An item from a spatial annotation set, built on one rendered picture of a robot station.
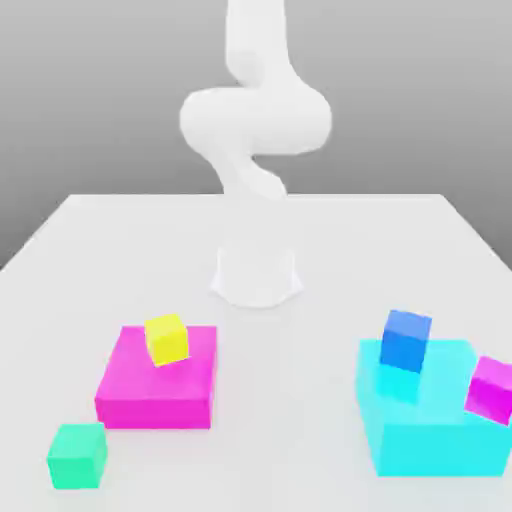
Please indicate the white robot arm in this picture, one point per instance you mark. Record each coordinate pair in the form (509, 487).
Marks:
(256, 120)

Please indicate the small yellow cube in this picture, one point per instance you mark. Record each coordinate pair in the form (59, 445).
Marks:
(167, 340)

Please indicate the small blue cube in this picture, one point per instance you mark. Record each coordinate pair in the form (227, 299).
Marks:
(404, 344)

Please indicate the small green cube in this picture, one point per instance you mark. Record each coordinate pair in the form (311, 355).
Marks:
(76, 456)

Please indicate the small magenta cube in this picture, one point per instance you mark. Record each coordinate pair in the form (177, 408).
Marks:
(490, 392)

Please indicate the large magenta box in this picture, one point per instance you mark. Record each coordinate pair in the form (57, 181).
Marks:
(156, 392)

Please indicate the large cyan box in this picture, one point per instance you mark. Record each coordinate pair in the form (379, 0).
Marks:
(432, 436)

